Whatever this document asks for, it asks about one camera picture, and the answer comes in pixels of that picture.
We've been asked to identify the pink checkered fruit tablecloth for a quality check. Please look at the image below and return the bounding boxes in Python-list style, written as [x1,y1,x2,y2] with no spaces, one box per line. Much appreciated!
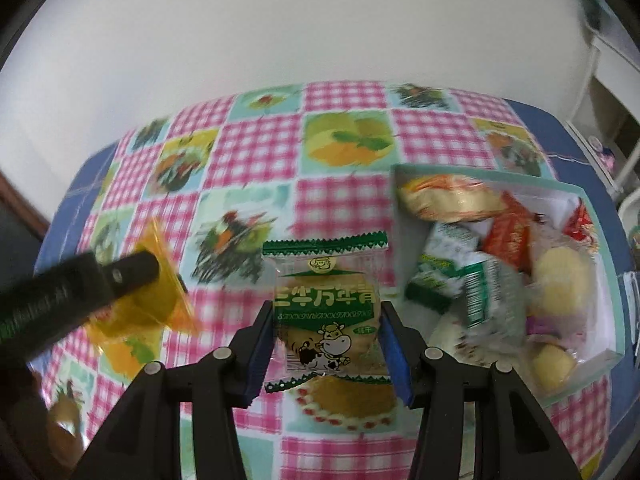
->
[39,79,614,480]

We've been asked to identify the green white wafer packet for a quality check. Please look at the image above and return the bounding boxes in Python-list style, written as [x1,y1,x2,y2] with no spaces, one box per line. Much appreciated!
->
[464,252,526,352]

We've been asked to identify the clear packet round yellow pastry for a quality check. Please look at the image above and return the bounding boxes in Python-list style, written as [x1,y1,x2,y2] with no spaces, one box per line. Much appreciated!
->
[532,246,596,318]

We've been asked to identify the white shelf unit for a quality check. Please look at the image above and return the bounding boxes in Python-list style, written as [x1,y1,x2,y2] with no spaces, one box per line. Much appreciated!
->
[566,30,639,202]

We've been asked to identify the beige orange swiss roll packet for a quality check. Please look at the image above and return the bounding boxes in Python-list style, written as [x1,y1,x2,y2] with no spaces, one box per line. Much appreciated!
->
[397,174,506,223]

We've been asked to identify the white teal-edged box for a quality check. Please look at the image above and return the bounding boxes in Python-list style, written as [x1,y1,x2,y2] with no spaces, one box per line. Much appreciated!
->
[390,165,625,403]

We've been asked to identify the red patterned snack bag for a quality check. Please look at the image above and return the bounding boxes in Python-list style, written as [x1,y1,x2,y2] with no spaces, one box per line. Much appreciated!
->
[562,200,599,255]

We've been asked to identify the white green text packet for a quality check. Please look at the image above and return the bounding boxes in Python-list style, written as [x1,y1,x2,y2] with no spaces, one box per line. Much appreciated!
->
[405,222,480,314]

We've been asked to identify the blue plaid cloth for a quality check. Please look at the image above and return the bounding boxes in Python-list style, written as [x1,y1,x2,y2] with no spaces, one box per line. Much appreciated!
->
[31,96,640,480]

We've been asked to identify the yellow soft bread packet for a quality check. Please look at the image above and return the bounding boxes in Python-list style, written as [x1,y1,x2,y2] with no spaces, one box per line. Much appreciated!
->
[85,219,200,349]

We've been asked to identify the red gold-print snack packet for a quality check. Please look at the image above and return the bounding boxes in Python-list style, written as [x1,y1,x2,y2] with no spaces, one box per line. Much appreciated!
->
[482,191,534,274]

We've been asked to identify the white orange-print snack packet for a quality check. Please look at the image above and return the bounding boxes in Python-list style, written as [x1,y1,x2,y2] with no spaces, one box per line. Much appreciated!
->
[427,312,480,362]

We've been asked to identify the yellow triangular snack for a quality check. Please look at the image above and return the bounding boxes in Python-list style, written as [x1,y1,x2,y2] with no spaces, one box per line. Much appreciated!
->
[530,344,577,392]

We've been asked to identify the green cow biscuit packet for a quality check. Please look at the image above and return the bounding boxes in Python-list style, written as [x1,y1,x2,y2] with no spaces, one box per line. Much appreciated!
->
[262,231,390,393]

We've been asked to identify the purple swiss roll packet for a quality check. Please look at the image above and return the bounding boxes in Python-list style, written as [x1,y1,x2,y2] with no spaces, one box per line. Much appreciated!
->
[526,310,589,350]

